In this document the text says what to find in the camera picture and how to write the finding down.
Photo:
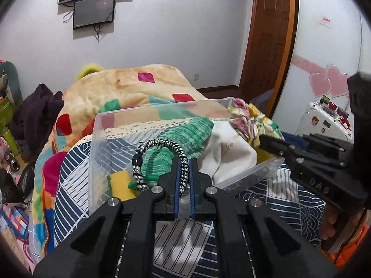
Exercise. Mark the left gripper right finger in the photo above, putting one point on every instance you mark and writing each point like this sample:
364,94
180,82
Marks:
251,239

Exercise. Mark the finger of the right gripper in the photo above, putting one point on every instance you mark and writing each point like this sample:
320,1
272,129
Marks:
289,148
318,143

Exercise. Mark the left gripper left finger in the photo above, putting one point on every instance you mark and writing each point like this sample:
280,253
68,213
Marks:
118,239

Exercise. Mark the floral yellow scrunchie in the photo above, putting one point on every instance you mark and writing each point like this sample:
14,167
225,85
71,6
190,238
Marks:
251,123

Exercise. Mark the green knitted glove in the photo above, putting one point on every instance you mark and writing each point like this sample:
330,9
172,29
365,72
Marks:
154,157

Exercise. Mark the right hand holding gripper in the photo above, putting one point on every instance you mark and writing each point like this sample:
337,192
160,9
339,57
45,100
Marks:
333,232

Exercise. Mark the white suitcase with stickers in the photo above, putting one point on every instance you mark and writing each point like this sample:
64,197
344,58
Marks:
326,118

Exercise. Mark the white cloth pouch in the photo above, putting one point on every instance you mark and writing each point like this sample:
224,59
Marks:
226,154

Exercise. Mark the yellow sponge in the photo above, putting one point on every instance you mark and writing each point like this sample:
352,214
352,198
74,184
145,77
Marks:
119,182

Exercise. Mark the blue white patterned tablecloth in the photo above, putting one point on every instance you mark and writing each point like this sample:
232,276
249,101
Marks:
183,248

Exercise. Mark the white sliding wardrobe door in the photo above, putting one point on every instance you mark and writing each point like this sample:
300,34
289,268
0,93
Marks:
332,43

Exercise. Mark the brown wooden door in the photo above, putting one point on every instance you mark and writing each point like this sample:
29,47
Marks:
269,50

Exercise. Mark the clear plastic storage bin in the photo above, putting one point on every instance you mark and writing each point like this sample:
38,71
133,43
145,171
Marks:
113,124

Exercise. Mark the dark purple garment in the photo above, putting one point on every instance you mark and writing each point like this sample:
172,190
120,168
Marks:
34,119

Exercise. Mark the colourful beige blanket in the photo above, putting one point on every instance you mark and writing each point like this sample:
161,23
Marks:
107,90

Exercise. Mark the green dinosaur plush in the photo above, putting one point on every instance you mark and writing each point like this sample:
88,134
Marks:
10,83

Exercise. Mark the yellow fuzzy plush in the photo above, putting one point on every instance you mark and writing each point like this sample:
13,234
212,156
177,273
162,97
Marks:
88,69

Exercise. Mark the small wall monitor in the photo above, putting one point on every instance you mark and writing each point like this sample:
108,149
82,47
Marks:
93,12

